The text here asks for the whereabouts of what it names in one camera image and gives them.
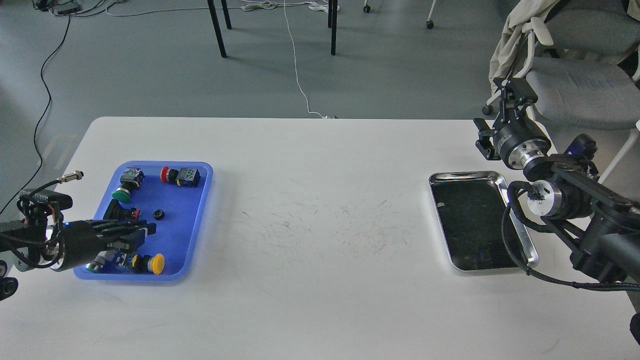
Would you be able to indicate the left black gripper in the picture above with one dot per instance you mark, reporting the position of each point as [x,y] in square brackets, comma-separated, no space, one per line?
[82,240]

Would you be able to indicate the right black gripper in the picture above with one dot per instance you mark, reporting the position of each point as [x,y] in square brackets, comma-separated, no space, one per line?
[516,140]

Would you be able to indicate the small black gear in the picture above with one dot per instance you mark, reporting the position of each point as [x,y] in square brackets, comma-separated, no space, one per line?
[158,214]

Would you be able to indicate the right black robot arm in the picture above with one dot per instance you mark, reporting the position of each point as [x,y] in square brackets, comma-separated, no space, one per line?
[562,195]

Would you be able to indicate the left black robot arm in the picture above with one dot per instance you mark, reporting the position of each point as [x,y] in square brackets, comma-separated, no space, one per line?
[44,240]

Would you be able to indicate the blue plastic tray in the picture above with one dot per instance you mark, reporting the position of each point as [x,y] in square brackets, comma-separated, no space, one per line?
[176,234]

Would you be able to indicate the steel tray with black liner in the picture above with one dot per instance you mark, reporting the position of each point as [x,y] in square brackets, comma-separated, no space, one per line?
[470,206]

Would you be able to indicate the grey office chair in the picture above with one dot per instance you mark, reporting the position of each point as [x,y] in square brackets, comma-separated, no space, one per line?
[582,93]

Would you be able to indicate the beige jacket on chair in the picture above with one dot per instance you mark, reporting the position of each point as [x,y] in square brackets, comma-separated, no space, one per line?
[507,46]

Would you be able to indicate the black table leg right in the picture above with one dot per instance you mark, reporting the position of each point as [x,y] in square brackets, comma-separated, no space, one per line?
[332,24]

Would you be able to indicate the black table leg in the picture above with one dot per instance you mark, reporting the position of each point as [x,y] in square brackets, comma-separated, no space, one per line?
[332,24]
[217,26]

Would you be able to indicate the black power strip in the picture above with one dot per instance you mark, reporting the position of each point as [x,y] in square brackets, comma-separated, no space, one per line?
[57,7]

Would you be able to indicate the black table leg left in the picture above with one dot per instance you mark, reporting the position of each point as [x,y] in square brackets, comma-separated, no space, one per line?
[217,26]

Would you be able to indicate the black push button switch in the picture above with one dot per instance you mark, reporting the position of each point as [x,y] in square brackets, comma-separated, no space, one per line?
[115,211]

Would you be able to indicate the yellow push button switch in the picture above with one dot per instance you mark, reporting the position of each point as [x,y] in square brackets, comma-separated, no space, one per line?
[137,263]

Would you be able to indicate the silver orange push button switch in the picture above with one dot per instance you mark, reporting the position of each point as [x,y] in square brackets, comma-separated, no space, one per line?
[103,263]

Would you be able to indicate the green push button switch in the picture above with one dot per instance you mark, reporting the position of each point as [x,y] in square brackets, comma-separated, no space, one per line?
[130,180]

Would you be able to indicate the red emergency stop switch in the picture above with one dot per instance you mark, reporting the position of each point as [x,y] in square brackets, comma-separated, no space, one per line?
[187,177]

